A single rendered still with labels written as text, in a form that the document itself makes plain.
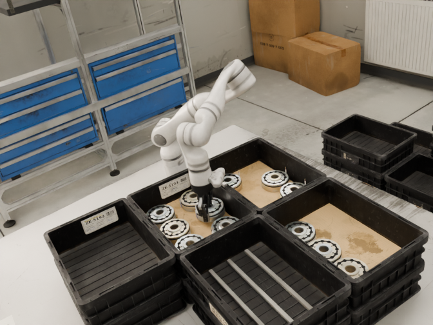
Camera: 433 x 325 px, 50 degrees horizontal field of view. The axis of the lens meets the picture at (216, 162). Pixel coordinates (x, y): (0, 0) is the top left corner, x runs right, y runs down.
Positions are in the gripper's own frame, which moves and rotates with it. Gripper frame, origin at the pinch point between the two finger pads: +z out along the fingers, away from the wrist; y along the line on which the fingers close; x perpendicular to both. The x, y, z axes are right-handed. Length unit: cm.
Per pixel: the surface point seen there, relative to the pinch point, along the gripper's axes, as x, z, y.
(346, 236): 46.1, 4.2, 4.9
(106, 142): -122, 59, -154
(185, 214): -10.1, 4.2, -4.5
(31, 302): -59, 17, 29
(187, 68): -68, 27, -213
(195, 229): -4.1, 4.2, 3.8
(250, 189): 11.7, 4.2, -20.4
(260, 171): 13.9, 4.3, -32.4
